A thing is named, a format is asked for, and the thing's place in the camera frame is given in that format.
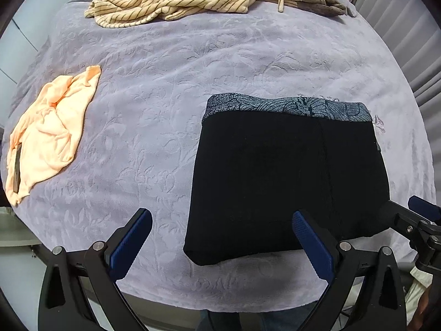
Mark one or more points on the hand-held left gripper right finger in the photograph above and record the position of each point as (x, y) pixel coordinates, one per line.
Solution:
(313, 244)

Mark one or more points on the purple embossed blanket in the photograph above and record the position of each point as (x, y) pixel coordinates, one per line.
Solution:
(155, 110)

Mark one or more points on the orange towel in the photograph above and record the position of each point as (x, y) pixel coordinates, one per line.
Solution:
(48, 138)

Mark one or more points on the white wardrobe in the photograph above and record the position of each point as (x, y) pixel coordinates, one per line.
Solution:
(20, 55)

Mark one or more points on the white curtain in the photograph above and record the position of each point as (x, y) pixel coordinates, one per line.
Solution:
(406, 31)

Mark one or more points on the beige striped garment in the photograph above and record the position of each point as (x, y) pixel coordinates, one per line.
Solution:
(179, 0)

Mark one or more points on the black pants with patterned waistband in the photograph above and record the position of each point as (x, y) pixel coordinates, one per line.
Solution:
(286, 179)

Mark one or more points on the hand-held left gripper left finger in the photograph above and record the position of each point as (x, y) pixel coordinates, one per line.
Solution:
(132, 238)

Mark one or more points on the person's right forearm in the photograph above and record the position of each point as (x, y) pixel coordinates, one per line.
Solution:
(422, 300)

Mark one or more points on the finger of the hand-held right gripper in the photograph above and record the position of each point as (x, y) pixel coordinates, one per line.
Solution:
(427, 208)
(399, 217)

